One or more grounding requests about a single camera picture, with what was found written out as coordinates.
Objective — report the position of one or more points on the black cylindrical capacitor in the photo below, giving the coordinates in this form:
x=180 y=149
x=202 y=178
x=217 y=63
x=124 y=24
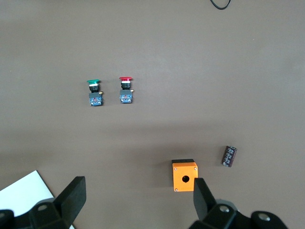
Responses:
x=229 y=156

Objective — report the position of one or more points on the orange button enclosure box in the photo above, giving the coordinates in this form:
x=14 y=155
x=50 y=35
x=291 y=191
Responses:
x=181 y=170

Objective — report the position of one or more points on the white drawer cabinet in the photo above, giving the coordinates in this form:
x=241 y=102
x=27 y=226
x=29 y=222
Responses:
x=23 y=193

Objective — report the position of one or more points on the green mushroom push button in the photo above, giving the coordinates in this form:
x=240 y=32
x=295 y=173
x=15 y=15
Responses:
x=95 y=99

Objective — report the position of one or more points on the red mushroom push button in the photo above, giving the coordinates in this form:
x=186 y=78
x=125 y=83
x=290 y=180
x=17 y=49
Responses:
x=125 y=96

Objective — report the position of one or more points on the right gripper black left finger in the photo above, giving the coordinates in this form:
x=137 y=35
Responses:
x=69 y=198

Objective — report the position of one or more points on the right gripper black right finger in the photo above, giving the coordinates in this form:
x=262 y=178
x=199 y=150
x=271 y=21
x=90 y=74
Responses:
x=205 y=202

